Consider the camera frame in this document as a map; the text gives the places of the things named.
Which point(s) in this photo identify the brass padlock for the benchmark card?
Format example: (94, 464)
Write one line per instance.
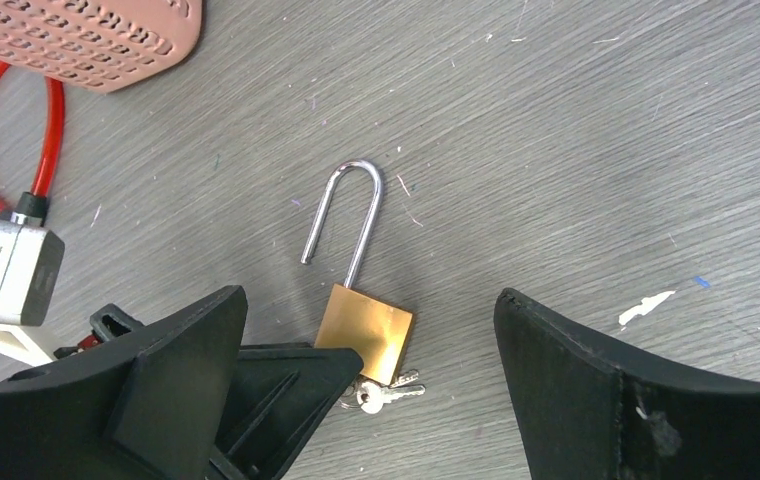
(378, 332)

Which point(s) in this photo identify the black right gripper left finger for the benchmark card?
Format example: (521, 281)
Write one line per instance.
(146, 405)

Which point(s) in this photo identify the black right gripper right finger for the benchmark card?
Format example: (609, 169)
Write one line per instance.
(589, 406)

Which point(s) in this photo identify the silver padlock key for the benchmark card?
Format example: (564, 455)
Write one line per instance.
(370, 396)

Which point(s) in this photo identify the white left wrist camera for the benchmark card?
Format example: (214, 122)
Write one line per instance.
(30, 261)

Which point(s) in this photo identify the pink plastic basket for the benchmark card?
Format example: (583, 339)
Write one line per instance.
(99, 45)

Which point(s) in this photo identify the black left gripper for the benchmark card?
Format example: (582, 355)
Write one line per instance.
(278, 396)

